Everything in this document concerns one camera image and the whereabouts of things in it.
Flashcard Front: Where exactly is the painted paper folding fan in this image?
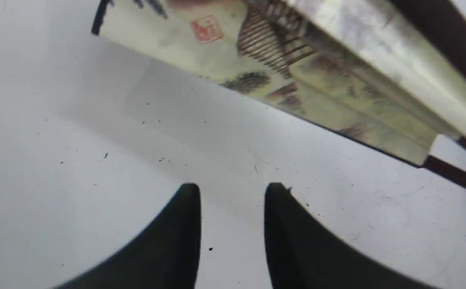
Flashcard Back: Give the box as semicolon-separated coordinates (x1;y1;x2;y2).
92;0;466;189

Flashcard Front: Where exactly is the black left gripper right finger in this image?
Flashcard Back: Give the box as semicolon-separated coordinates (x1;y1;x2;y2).
264;183;431;289

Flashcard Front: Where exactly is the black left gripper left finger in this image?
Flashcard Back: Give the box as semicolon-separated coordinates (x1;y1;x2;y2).
58;183;201;289

